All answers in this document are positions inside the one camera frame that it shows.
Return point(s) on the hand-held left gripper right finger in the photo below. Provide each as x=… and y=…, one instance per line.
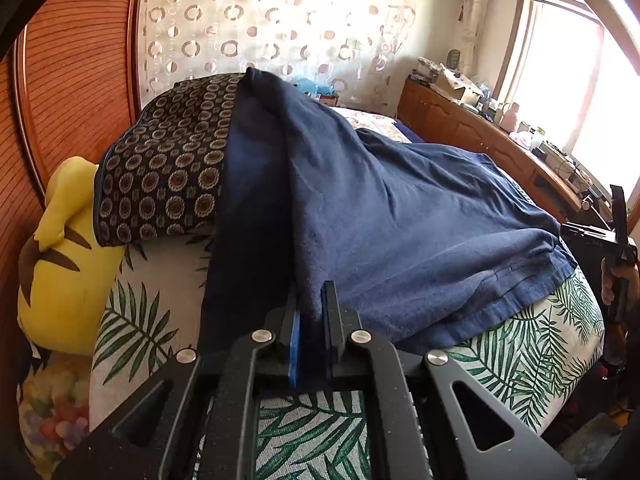
x=332, y=340

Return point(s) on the floral blanket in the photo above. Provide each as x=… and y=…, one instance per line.
x=370, y=122

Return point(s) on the long wooden cabinet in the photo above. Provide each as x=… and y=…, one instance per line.
x=450, y=120

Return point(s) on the navy printed t-shirt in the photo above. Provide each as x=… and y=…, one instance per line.
x=400, y=210

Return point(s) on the small patterned box stack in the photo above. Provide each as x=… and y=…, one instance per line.
x=425, y=67

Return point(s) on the pink bottle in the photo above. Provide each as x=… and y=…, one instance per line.
x=510, y=116

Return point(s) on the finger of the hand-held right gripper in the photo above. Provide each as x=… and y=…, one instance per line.
x=587, y=236

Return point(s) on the dark circle-patterned garment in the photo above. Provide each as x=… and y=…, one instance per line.
x=165, y=170

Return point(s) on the open cardboard box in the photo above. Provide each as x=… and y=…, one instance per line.
x=460, y=92

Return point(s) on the dark round desk fan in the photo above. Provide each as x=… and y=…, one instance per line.
x=454, y=58

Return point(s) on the colourful floral cloth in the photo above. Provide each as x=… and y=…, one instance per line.
x=50, y=410

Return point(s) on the yellow plush toy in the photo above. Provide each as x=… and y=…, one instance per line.
x=70, y=285

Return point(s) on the wooden framed window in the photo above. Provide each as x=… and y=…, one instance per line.
x=560, y=85

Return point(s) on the palm leaf bed sheet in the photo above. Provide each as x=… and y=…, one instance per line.
x=525, y=360

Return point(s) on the sheer circle-patterned curtain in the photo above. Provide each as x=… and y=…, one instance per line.
x=225, y=20

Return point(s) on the patterned window curtain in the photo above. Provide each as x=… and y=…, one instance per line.
x=472, y=10

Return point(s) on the navy bed blanket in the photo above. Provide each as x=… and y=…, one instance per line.
x=407, y=132

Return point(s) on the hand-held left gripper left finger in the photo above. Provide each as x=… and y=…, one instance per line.
x=294, y=355

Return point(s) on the cardboard box with blue cloth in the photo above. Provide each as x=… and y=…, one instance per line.
x=312, y=87

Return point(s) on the wooden slatted wardrobe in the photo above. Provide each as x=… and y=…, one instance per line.
x=75, y=85

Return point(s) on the person's right hand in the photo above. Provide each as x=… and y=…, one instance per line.
x=607, y=285

